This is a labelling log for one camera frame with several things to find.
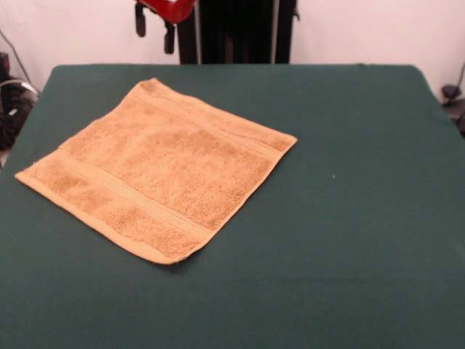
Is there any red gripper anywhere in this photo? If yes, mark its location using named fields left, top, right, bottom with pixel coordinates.
left=133, top=0, right=199, bottom=55

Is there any orange terry towel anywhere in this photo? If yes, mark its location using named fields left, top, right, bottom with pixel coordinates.
left=14, top=77, right=299, bottom=265

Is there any dark green table cloth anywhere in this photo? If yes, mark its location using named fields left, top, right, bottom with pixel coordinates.
left=0, top=64, right=465, bottom=349

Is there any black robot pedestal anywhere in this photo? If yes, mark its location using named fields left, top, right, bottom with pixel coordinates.
left=169, top=0, right=302, bottom=65

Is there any black equipment with cables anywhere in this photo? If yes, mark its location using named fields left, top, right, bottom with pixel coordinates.
left=0, top=52, right=39, bottom=151

